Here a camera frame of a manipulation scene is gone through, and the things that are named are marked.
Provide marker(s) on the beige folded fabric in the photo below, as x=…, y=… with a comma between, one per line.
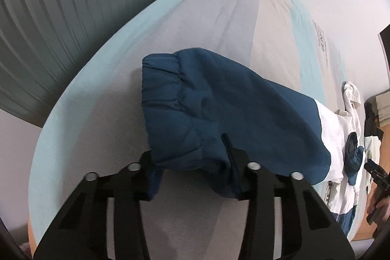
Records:
x=384, y=107

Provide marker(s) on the black cloth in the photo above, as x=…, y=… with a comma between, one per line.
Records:
x=371, y=123

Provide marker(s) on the striped bed sheet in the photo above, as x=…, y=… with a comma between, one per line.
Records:
x=213, y=19

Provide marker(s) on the blue and white jacket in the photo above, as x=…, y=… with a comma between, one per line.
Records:
x=231, y=101

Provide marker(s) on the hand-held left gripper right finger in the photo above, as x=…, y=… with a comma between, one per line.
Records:
x=240, y=167

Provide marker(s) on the white cloth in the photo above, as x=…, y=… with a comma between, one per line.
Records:
x=373, y=150

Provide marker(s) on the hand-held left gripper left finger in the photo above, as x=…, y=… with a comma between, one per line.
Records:
x=147, y=174

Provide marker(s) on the grey ribbed suitcase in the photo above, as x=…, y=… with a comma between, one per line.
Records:
x=76, y=19

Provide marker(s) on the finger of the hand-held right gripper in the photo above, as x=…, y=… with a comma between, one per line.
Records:
x=376, y=173

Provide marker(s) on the person's right hand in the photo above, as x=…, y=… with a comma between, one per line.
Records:
x=382, y=209

